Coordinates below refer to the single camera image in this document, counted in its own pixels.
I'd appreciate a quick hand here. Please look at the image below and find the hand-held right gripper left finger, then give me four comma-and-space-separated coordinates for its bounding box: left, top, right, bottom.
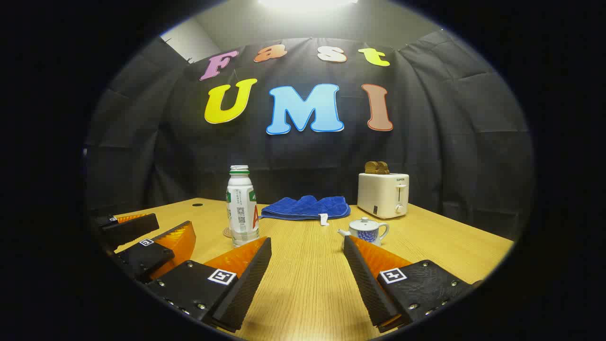
147, 237, 273, 333

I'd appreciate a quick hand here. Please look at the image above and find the cream toaster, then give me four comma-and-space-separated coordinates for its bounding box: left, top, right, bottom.
357, 172, 410, 219

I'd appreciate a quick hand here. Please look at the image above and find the white green-label water bottle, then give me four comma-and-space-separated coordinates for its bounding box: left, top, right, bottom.
226, 165, 260, 248

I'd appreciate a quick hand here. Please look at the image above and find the ceiling light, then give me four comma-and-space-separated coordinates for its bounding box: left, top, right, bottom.
258, 0, 358, 10

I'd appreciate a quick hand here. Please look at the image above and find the white blue-patterned teacup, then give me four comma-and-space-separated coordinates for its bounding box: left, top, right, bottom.
338, 226, 390, 247

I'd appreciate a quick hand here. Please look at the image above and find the blue towel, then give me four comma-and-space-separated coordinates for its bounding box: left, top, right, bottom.
260, 195, 351, 226

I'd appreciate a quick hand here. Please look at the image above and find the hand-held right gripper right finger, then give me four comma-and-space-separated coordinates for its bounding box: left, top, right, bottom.
343, 235, 474, 333

